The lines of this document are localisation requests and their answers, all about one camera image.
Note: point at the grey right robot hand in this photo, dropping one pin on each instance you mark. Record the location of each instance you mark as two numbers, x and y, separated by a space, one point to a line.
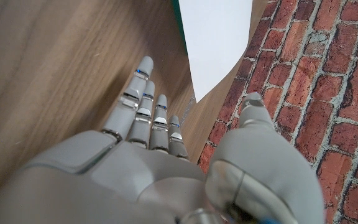
129 174

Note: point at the white paper sheet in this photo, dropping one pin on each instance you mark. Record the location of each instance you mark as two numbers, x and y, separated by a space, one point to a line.
216 40

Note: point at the white and green box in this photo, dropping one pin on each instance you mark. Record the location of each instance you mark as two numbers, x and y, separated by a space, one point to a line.
179 21

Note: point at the brick print backdrop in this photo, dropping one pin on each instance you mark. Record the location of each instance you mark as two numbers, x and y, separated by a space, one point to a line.
322 77

